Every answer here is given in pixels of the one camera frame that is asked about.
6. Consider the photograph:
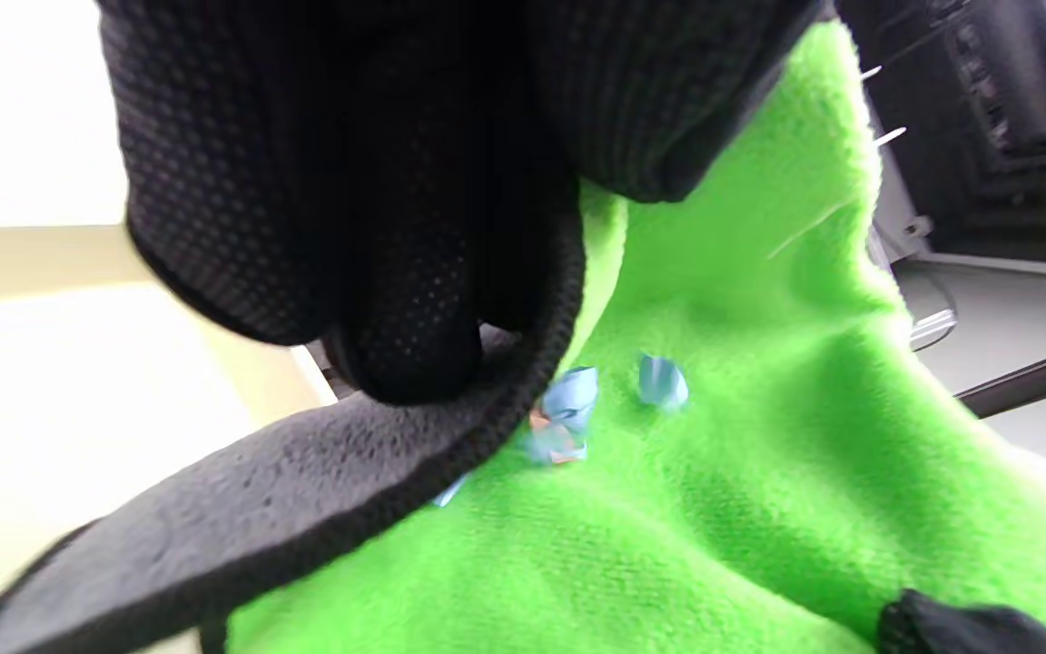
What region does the person's right hand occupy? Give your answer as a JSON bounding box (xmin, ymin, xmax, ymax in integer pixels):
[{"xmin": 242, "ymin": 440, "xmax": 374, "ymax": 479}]
[{"xmin": 877, "ymin": 589, "xmax": 1046, "ymax": 654}]

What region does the person's left hand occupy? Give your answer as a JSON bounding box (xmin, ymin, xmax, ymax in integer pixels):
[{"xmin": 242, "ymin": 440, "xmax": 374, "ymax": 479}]
[{"xmin": 96, "ymin": 0, "xmax": 828, "ymax": 405}]

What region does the green and grey hand towel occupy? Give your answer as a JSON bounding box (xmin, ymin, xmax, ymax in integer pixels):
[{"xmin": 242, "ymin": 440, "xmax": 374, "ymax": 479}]
[{"xmin": 0, "ymin": 18, "xmax": 1046, "ymax": 654}]

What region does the cream plastic tray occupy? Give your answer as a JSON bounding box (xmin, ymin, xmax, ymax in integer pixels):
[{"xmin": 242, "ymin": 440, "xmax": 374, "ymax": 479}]
[{"xmin": 0, "ymin": 225, "xmax": 338, "ymax": 619}]

